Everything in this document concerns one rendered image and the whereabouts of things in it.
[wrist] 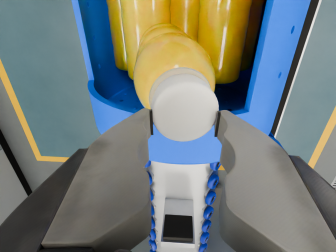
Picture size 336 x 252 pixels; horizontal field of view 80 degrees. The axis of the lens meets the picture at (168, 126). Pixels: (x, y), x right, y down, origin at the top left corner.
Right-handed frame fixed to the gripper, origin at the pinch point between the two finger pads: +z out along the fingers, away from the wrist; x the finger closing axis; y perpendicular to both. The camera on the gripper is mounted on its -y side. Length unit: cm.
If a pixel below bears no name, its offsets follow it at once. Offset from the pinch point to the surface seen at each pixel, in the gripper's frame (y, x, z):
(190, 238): 53, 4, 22
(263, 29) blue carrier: -3.4, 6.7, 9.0
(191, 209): 54, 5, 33
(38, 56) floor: 28, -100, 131
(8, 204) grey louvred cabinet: 154, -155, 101
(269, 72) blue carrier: 0.4, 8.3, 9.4
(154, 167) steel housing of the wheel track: 40, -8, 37
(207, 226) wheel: 62, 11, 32
